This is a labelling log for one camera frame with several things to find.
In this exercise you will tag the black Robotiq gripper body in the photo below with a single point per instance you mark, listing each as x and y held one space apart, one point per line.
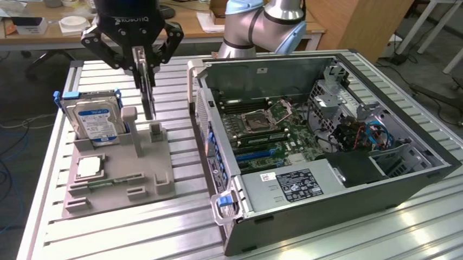
127 21

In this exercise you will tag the black Nvidia graphics card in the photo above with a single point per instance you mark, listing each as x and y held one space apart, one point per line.
149 103

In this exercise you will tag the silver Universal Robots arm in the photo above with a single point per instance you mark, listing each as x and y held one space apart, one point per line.
246 27

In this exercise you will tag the white paper stack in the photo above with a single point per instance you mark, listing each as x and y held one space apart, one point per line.
210 24

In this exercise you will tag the wooden desk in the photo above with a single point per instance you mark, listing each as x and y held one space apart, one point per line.
54 38

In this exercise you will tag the brown cardboard box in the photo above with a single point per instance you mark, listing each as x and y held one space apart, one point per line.
217 8

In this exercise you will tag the grey cup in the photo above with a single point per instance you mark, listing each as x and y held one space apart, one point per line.
53 3

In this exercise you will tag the white box black top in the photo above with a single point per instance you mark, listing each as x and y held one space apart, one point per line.
29 25

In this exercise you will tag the hard disk blue caddy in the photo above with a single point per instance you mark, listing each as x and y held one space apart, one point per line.
94 122

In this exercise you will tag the CPU socket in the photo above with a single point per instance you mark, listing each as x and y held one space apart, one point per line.
258 122

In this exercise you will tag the open metal socket cover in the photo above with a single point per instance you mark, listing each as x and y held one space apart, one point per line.
283 111

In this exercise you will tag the black labelled RAM stick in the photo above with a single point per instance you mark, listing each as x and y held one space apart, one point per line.
265 139

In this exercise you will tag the silver CPU chip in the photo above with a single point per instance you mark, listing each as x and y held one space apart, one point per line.
90 166

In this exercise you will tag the blue expansion slot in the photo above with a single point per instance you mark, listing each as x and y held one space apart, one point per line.
253 156

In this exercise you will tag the green motherboard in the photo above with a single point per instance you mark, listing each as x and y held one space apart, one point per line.
297 135

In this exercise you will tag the perforated metal drive cage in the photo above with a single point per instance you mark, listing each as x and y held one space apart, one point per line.
327 108

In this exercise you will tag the green RAM stick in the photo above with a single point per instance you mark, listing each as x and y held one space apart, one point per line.
109 182

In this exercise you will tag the wooden cabinet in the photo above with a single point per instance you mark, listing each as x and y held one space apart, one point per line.
373 27

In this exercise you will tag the grey printed parts rack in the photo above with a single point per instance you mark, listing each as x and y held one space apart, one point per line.
119 195

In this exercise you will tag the black connector bundle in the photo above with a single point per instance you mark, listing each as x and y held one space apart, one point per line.
344 135

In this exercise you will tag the blue case release latch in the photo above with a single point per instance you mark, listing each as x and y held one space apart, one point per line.
225 201

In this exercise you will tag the black power adapter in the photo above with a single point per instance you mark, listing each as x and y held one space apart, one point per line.
398 59

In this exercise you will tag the grey power supply unit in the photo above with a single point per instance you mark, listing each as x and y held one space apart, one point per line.
261 195

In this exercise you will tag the grey metal disk bay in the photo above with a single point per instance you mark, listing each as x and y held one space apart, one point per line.
398 159

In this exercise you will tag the black open PC case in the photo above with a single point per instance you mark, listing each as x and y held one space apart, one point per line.
326 216

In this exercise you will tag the white metal table frame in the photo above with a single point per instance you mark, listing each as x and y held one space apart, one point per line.
414 31

